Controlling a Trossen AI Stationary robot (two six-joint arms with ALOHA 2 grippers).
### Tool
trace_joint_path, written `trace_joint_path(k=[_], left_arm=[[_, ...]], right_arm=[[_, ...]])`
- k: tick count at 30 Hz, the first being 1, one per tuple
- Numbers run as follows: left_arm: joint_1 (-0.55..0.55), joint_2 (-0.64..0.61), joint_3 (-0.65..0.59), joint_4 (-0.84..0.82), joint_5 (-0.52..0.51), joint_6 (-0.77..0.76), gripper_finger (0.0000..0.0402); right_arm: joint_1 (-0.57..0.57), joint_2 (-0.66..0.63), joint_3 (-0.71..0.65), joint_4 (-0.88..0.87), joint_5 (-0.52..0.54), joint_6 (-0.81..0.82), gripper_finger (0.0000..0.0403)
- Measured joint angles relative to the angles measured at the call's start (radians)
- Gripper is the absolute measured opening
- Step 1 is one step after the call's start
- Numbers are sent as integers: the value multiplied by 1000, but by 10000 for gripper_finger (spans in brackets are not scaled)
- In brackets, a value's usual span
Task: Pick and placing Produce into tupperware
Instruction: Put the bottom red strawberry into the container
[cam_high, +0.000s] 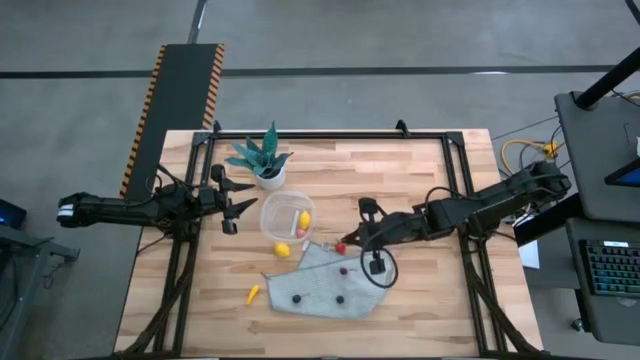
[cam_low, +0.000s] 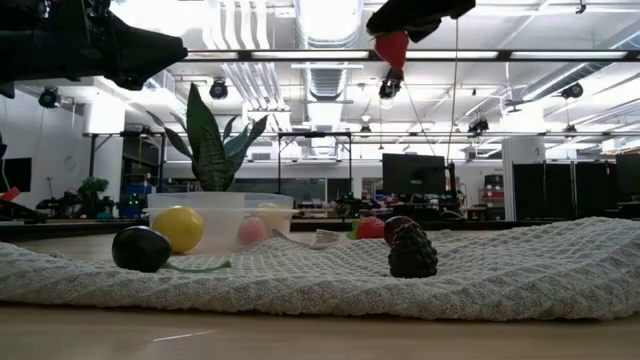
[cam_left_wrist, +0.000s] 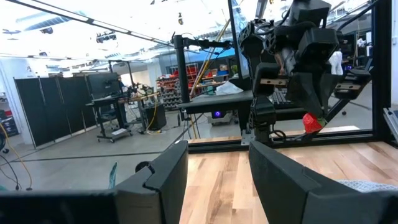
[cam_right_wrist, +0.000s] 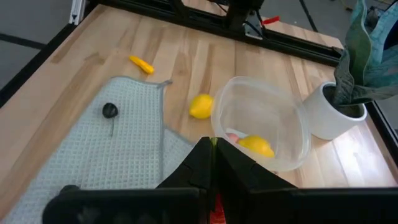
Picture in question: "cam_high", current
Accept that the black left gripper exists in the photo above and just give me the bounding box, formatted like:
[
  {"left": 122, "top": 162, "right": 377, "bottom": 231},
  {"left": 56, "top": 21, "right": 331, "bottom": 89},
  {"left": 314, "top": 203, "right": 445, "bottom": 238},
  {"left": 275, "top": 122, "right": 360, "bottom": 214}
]
[{"left": 198, "top": 164, "right": 259, "bottom": 235}]

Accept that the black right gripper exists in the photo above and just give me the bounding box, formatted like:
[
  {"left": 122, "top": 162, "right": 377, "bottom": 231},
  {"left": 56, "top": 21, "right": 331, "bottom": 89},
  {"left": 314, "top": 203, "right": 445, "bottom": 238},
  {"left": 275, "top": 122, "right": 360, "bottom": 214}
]
[{"left": 341, "top": 197, "right": 419, "bottom": 275}]

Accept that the clear plastic tupperware container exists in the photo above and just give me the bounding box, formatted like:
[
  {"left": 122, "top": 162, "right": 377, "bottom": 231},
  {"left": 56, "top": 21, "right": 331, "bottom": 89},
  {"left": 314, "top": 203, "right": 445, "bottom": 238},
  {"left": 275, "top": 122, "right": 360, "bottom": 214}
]
[{"left": 259, "top": 190, "right": 317, "bottom": 245}]

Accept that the snake plant in white pot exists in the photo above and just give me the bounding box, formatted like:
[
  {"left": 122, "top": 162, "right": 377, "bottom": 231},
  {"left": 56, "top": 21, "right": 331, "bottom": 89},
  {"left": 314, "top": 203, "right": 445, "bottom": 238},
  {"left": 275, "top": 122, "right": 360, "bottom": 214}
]
[{"left": 224, "top": 120, "right": 295, "bottom": 191}]

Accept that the grey waffle-weave towel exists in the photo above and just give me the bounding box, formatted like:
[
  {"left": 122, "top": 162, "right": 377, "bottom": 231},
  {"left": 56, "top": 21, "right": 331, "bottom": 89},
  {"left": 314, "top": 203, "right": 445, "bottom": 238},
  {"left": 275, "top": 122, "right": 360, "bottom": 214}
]
[{"left": 262, "top": 240, "right": 394, "bottom": 321}]

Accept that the black yellow-striped floor mat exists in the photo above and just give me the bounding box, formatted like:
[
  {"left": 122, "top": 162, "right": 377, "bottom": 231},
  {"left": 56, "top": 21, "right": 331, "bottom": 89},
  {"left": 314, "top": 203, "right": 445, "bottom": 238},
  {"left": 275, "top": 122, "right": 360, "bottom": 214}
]
[{"left": 118, "top": 43, "right": 226, "bottom": 201}]

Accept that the white paper sheet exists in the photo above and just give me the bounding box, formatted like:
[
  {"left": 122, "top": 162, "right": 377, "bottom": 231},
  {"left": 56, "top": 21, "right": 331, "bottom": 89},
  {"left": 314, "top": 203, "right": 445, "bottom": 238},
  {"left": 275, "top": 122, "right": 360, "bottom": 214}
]
[{"left": 517, "top": 239, "right": 542, "bottom": 270}]

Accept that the grey metal stand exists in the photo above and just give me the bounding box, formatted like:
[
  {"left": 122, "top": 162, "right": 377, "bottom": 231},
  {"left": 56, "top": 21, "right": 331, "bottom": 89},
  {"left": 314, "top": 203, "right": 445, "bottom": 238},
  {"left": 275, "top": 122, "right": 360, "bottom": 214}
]
[{"left": 0, "top": 222, "right": 81, "bottom": 360}]

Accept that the blue-lit black device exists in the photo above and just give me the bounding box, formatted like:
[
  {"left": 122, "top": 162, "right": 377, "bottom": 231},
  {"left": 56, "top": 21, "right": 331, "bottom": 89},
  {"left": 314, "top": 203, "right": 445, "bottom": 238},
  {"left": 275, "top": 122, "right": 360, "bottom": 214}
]
[{"left": 0, "top": 198, "right": 28, "bottom": 230}]

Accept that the grey desk top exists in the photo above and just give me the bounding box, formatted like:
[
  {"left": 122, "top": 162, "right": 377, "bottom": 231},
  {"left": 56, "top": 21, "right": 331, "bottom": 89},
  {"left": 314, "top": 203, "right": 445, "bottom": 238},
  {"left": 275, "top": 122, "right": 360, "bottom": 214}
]
[{"left": 553, "top": 89, "right": 640, "bottom": 224}]

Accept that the backlit keyboard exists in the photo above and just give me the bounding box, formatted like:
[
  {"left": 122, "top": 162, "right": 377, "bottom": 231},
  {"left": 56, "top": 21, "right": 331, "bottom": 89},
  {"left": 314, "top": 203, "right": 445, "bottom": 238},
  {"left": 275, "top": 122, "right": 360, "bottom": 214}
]
[{"left": 578, "top": 238, "right": 640, "bottom": 301}]

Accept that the grey keyboard desk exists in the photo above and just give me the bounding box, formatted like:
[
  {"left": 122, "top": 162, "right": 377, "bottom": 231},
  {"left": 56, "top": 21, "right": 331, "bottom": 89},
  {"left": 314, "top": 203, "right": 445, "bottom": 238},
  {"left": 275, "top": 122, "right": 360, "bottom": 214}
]
[{"left": 564, "top": 217, "right": 640, "bottom": 347}]

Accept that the blue-screen tablet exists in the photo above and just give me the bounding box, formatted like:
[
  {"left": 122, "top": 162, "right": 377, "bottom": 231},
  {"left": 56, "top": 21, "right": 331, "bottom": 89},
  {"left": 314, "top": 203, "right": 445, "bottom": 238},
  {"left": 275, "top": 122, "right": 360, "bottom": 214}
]
[{"left": 603, "top": 157, "right": 640, "bottom": 189}]

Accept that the black pole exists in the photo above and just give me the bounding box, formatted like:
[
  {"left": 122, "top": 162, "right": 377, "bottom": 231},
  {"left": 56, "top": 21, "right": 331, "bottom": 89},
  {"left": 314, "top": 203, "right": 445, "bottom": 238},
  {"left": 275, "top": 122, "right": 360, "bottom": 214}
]
[{"left": 573, "top": 45, "right": 640, "bottom": 111}]

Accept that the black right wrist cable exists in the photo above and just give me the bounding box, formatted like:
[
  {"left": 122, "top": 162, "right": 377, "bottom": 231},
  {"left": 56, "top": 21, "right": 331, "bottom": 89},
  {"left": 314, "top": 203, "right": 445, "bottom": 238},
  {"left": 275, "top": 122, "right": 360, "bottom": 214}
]
[{"left": 358, "top": 184, "right": 400, "bottom": 290}]

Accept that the black aluminium table frame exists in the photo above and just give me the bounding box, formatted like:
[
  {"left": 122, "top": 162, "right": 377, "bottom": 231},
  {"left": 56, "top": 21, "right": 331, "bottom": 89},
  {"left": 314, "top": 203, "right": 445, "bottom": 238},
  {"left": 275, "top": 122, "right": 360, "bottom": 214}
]
[{"left": 113, "top": 118, "right": 546, "bottom": 360}]

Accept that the yellow cable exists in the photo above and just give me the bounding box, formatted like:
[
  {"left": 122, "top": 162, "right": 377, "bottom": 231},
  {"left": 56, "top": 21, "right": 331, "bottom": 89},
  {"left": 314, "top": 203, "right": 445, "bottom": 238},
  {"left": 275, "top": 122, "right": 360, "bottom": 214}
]
[{"left": 500, "top": 138, "right": 565, "bottom": 174}]

